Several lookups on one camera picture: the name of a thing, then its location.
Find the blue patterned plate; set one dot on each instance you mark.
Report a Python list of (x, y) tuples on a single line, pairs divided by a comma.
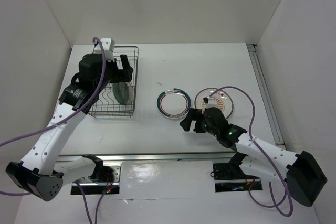
[(120, 92)]

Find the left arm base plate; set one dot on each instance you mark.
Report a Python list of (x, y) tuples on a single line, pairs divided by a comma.
[(109, 182)]

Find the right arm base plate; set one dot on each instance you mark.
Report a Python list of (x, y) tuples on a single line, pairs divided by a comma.
[(228, 178)]

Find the orange sunburst plate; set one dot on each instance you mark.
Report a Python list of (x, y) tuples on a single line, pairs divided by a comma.
[(223, 101)]

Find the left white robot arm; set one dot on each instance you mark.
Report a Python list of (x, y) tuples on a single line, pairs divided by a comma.
[(37, 172)]

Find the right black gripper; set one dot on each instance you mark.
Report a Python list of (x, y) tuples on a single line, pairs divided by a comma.
[(193, 113)]

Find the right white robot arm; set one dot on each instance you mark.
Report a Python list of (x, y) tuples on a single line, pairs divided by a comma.
[(300, 172)]

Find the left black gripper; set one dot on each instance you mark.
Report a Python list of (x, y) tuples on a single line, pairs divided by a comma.
[(121, 75)]

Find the aluminium frame rail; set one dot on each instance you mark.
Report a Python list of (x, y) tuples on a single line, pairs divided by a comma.
[(190, 67)]

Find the green red rimmed plate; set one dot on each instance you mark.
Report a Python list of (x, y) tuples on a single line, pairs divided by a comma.
[(173, 103)]

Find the grey wire dish rack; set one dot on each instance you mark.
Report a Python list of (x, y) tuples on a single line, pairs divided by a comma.
[(107, 107)]

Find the clear glass plate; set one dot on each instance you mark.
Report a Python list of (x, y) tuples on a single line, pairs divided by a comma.
[(130, 99)]

